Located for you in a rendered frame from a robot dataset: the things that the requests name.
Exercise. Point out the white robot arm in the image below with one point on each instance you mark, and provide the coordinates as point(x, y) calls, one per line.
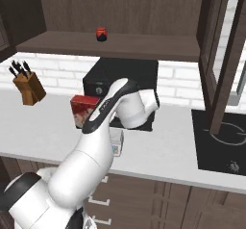
point(86, 162)

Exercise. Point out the red cereal box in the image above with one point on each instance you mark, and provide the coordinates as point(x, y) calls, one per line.
point(84, 104)

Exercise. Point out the glass cabinet door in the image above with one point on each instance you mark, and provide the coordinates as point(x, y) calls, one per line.
point(224, 88)

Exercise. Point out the dark wood cabinet door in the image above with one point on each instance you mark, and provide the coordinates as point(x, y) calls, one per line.
point(22, 18)

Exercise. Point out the red and black jar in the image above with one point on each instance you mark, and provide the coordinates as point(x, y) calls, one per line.
point(101, 34)

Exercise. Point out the brown wood drawer front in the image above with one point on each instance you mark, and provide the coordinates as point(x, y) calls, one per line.
point(134, 184)
point(128, 222)
point(131, 204)

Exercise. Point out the wooden knife block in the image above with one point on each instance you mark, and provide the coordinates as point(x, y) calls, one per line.
point(30, 88)

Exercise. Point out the black hob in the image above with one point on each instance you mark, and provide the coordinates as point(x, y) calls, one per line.
point(221, 149)

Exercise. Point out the brown wood cupboard door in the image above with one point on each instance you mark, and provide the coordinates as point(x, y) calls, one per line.
point(217, 212)
point(171, 207)

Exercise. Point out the grey range hood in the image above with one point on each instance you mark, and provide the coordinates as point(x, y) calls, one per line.
point(241, 93)

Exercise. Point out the dark wood wall cabinet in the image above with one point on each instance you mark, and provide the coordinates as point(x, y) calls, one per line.
point(128, 11)

